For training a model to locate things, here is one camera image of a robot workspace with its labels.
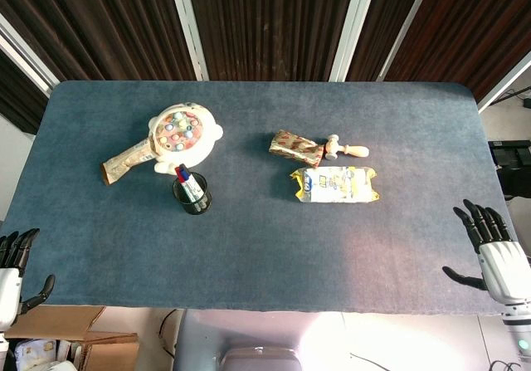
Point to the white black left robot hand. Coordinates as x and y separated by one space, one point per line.
9 288

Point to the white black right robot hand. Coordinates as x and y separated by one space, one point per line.
504 267

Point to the white marker with blue cap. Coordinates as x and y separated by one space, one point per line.
181 172

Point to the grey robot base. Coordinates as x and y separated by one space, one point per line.
257 338

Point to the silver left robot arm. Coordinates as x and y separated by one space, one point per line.
2 340

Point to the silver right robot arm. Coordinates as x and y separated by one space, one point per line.
518 325

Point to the black mesh pen cup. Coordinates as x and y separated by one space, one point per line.
193 205

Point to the red marker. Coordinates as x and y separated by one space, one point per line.
190 182

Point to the black equipment case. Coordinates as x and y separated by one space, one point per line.
512 167

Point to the brown cardboard box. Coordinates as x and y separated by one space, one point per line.
103 346

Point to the brown paper snack packet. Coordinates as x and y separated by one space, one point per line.
122 165

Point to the yellow white snack bag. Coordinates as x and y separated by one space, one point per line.
336 184

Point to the wooden toy mallet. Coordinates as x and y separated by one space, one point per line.
344 149

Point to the white fishing game toy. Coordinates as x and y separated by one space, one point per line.
182 132

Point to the blue table cloth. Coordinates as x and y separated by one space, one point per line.
265 242

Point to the brown red-print snack packet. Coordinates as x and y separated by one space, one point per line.
294 147

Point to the white frame post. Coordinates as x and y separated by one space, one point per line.
504 84
352 26
188 26
404 30
25 55

